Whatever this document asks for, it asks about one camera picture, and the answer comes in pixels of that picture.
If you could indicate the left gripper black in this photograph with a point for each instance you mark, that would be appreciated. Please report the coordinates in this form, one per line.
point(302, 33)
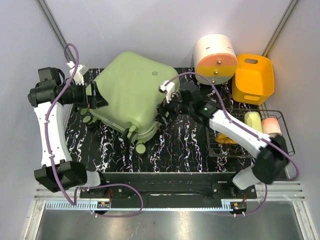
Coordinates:
point(96, 100)

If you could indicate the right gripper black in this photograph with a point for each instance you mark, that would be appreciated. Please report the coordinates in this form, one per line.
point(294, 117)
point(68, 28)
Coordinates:
point(162, 110)

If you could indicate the green hard-shell suitcase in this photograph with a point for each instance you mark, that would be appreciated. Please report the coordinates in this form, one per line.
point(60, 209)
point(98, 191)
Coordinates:
point(130, 85)

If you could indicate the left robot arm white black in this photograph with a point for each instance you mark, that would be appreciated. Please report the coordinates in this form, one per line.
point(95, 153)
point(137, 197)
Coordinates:
point(48, 98)

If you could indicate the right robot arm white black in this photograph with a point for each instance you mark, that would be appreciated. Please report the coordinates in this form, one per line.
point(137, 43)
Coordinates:
point(270, 152)

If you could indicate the yellow plate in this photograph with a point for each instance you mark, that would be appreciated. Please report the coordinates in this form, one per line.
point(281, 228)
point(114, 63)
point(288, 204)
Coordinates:
point(223, 139)

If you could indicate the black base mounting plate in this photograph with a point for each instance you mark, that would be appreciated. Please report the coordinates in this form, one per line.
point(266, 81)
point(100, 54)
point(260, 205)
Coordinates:
point(215, 185)

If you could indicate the white cylindrical drawer cabinet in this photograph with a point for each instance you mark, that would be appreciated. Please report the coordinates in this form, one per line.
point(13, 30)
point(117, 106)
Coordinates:
point(215, 58)

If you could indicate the orange plastic basket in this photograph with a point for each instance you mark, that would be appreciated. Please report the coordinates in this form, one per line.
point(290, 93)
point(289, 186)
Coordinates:
point(254, 81)

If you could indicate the pink white cup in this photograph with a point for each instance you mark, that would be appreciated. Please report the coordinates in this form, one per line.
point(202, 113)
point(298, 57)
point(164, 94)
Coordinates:
point(271, 127)

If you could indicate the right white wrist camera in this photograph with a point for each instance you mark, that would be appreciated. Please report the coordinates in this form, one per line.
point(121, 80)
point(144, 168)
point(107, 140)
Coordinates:
point(167, 88)

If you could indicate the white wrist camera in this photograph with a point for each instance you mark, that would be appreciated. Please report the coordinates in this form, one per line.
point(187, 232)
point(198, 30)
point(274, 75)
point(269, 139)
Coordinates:
point(167, 88)
point(81, 70)

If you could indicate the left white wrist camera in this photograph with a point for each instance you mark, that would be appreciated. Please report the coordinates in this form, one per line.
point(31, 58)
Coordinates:
point(81, 70)

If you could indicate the black wire rack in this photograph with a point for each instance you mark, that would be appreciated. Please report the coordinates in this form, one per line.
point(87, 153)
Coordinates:
point(224, 149)

